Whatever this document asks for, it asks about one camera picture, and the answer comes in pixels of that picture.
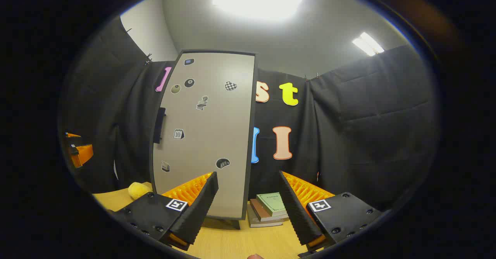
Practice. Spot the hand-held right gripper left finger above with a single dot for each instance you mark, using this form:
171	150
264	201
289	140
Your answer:
201	204

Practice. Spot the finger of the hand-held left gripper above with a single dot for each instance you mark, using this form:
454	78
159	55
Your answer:
82	154

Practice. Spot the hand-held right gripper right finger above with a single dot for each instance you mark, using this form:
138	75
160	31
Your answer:
296	208

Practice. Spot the grey cabinet door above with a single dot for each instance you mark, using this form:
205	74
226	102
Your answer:
209	135

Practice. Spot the dark grey cabinet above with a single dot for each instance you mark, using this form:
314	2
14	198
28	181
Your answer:
250	142

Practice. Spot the brown book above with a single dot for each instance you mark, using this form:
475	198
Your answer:
259	212

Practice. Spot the grey book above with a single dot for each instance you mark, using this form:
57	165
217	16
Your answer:
255	223

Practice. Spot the yellow plush toy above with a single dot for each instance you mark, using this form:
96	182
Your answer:
137	190

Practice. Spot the black backdrop cloth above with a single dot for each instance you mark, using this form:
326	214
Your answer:
368	135

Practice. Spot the ceiling light tube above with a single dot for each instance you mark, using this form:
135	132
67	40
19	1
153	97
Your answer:
368	44

